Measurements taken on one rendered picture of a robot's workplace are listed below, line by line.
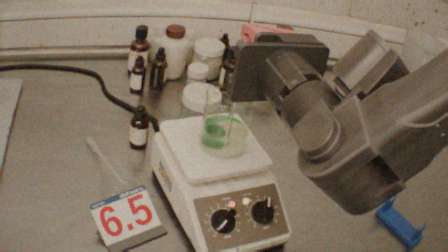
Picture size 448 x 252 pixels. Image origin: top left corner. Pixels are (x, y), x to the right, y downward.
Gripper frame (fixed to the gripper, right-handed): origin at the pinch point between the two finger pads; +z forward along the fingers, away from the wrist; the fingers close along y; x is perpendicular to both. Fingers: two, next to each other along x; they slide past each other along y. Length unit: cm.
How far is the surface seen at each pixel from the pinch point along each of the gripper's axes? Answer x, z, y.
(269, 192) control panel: 20.0, -6.0, -4.8
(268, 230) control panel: 22.5, -10.5, -3.4
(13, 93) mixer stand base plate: 25.2, 29.7, 30.5
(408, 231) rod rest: 25.0, -16.1, -27.6
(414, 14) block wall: 10, 36, -65
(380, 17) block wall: 13, 38, -55
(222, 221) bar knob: 19.9, -9.9, 3.2
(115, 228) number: 24.6, -5.3, 15.6
